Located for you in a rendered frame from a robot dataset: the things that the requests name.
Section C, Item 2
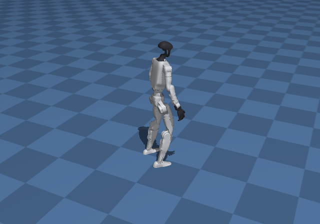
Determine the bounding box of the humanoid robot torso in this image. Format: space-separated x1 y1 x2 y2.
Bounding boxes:
150 58 169 107

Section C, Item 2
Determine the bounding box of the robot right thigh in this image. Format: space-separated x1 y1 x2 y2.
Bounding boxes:
157 101 174 139

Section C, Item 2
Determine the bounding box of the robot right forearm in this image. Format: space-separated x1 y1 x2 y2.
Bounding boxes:
169 85 180 108

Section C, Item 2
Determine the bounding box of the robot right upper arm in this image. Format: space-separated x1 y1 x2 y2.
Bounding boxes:
162 64 172 92

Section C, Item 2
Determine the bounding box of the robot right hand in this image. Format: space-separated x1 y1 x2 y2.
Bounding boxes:
174 105 185 121

